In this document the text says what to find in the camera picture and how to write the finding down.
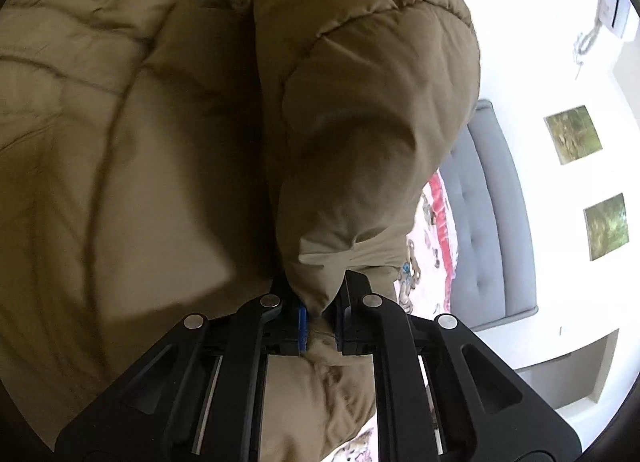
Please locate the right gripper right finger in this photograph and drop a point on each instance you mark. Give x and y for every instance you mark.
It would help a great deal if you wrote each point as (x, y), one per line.
(367, 323)

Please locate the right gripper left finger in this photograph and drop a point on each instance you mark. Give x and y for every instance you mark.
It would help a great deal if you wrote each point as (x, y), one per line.
(234, 356)

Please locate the brown puffer jacket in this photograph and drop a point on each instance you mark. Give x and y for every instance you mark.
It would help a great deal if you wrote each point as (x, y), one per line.
(163, 157)

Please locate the pink cartoon fleece blanket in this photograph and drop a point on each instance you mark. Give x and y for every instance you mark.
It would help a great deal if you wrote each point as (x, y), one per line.
(423, 289)

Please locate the grey tufted headboard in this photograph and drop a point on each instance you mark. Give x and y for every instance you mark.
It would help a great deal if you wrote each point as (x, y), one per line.
(495, 280)

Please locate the lower green wall picture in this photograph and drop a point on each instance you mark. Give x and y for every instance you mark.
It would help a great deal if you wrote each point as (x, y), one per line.
(607, 227)

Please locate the green wall picture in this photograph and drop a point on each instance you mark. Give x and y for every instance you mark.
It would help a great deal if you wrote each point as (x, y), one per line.
(607, 227)
(573, 134)

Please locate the upper green wall picture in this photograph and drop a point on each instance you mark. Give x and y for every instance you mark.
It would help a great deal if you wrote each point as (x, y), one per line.
(573, 134)

